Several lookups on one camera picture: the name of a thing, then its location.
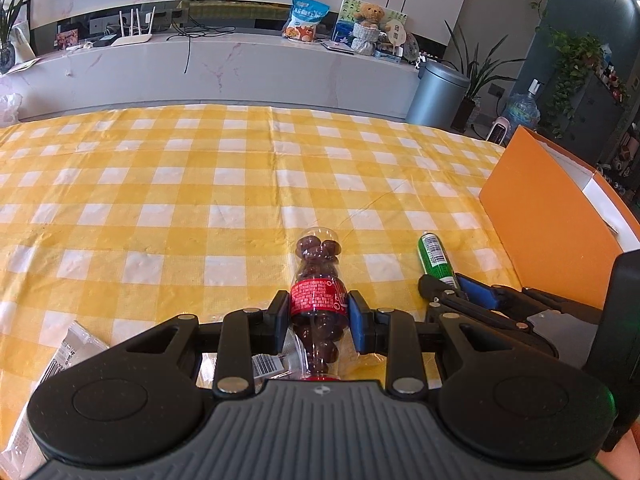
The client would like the yellow checkered tablecloth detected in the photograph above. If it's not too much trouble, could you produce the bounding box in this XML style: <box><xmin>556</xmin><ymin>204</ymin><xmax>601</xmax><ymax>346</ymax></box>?
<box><xmin>0</xmin><ymin>103</ymin><xmax>524</xmax><ymax>461</ymax></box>

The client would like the blue snack bag on console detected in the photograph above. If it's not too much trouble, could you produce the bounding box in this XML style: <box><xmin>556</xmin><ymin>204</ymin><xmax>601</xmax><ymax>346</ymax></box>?
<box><xmin>282</xmin><ymin>0</ymin><xmax>330</xmax><ymax>42</ymax></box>

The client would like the green candy tube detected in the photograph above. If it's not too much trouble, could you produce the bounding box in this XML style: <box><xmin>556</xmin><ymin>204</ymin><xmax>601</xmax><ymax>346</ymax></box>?
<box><xmin>418</xmin><ymin>233</ymin><xmax>459</xmax><ymax>288</ymax></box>

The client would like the chocolate ball bottle red label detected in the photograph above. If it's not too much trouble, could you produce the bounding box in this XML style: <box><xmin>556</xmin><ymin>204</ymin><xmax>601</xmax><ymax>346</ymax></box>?
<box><xmin>288</xmin><ymin>226</ymin><xmax>348</xmax><ymax>382</ymax></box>

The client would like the grey metal trash bin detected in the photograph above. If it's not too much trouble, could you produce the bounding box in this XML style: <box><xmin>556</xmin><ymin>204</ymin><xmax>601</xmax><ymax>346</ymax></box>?
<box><xmin>406</xmin><ymin>60</ymin><xmax>470</xmax><ymax>130</ymax></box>

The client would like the glass vase with plant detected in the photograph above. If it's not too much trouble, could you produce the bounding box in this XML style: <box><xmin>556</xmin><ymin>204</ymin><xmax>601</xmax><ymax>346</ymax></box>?
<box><xmin>0</xmin><ymin>0</ymin><xmax>27</xmax><ymax>75</ymax></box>

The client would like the white plastic bag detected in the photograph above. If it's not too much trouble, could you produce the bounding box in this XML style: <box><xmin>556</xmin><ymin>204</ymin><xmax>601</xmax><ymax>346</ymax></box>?
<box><xmin>0</xmin><ymin>93</ymin><xmax>23</xmax><ymax>128</ymax></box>

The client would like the person's right hand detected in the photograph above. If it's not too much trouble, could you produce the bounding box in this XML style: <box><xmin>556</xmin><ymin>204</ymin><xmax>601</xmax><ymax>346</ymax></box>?
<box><xmin>597</xmin><ymin>424</ymin><xmax>640</xmax><ymax>480</ymax></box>

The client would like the clear mixed candy bag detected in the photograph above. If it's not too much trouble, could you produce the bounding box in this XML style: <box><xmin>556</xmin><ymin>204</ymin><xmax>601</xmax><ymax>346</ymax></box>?
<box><xmin>196</xmin><ymin>328</ymin><xmax>386</xmax><ymax>391</ymax></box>

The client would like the blue water jug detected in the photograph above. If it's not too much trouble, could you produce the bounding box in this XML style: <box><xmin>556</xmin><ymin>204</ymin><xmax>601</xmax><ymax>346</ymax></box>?
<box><xmin>502</xmin><ymin>79</ymin><xmax>540</xmax><ymax>136</ymax></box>

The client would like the potted plant by bin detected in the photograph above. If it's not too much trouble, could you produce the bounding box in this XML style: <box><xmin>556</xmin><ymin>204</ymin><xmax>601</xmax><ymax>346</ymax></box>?
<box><xmin>445</xmin><ymin>22</ymin><xmax>525</xmax><ymax>133</ymax></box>

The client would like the pink small heater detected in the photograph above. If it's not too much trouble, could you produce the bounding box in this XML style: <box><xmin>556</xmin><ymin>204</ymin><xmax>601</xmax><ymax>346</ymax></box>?
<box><xmin>486</xmin><ymin>116</ymin><xmax>511</xmax><ymax>145</ymax></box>

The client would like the white snack packet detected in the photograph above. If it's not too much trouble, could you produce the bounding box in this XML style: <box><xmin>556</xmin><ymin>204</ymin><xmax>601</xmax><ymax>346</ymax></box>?
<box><xmin>0</xmin><ymin>320</ymin><xmax>112</xmax><ymax>479</ymax></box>

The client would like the white wifi router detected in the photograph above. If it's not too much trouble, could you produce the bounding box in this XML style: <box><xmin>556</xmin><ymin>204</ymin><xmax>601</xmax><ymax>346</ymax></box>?
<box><xmin>113</xmin><ymin>8</ymin><xmax>156</xmax><ymax>47</ymax></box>

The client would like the white marble tv console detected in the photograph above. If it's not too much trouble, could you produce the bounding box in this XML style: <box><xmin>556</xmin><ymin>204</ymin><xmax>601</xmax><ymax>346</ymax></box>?
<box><xmin>1</xmin><ymin>32</ymin><xmax>419</xmax><ymax>120</ymax></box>

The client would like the hanging ivy plant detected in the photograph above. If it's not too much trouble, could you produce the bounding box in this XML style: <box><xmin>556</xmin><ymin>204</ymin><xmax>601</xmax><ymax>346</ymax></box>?
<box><xmin>544</xmin><ymin>27</ymin><xmax>604</xmax><ymax>139</ymax></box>

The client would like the orange cardboard box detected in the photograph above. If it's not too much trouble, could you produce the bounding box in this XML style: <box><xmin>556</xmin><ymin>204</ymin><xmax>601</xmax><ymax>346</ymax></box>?
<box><xmin>480</xmin><ymin>127</ymin><xmax>639</xmax><ymax>309</ymax></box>

